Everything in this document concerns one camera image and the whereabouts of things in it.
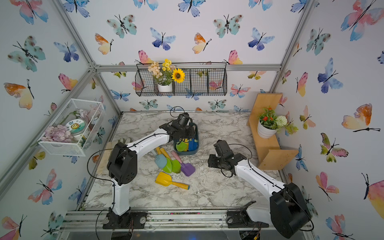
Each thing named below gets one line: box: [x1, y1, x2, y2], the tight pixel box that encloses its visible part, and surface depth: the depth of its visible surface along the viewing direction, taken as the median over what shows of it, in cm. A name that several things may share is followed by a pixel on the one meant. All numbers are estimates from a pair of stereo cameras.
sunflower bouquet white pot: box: [147, 58, 186, 93], surface depth 86 cm
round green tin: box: [65, 119, 87, 138], surface depth 67 cm
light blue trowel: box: [151, 149, 167, 169], surface depth 95 cm
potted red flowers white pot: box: [257, 106, 299, 139], surface depth 88 cm
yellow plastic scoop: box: [155, 172, 190, 190], surface depth 88 cm
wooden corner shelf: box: [247, 93, 299, 170], surface depth 95 cm
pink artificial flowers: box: [41, 124, 73, 143], surface depth 61 cm
